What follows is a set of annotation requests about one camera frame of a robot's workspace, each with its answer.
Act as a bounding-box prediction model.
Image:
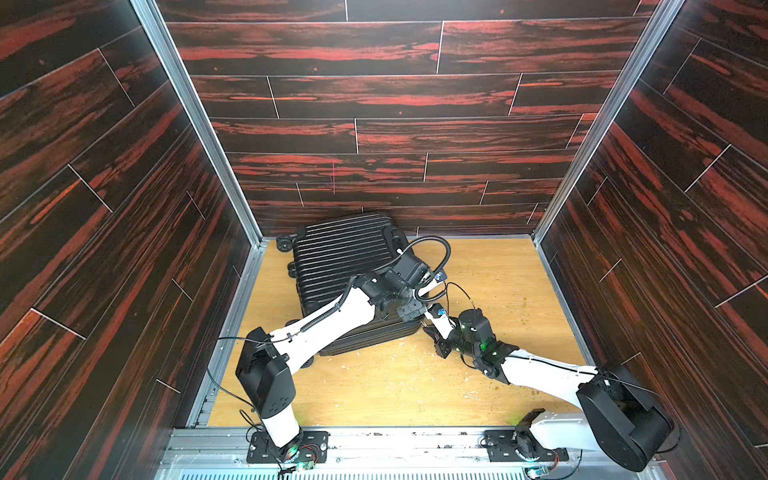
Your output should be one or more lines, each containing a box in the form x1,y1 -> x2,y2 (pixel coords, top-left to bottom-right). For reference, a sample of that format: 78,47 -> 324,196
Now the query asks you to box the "black ribbed hard-shell suitcase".
276,213 -> 420,356

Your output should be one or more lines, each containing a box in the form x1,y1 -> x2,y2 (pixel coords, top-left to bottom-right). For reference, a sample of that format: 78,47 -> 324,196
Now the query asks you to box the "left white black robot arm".
236,235 -> 451,461

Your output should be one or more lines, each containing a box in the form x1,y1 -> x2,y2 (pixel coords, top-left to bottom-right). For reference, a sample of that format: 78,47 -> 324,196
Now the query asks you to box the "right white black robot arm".
424,304 -> 674,472

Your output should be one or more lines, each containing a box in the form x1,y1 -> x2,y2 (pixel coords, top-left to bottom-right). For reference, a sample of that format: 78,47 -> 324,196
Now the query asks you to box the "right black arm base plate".
479,428 -> 569,463

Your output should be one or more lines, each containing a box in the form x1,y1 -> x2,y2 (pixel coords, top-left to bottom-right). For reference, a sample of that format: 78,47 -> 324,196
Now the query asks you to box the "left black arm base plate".
246,430 -> 330,469

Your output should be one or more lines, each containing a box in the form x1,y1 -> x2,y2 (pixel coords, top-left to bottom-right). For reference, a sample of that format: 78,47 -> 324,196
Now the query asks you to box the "right aluminium corner post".
532,0 -> 685,250

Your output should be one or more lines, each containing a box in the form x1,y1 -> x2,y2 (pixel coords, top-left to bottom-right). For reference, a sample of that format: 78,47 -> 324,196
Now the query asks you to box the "aluminium corner post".
532,0 -> 685,250
129,0 -> 263,247

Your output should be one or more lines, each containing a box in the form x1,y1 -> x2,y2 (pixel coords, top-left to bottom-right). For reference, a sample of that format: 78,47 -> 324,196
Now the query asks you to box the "silver aluminium front rail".
155,427 -> 671,479

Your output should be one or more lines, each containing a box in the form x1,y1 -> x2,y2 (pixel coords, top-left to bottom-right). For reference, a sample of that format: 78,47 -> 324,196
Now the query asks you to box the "left aluminium corner post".
129,0 -> 263,247

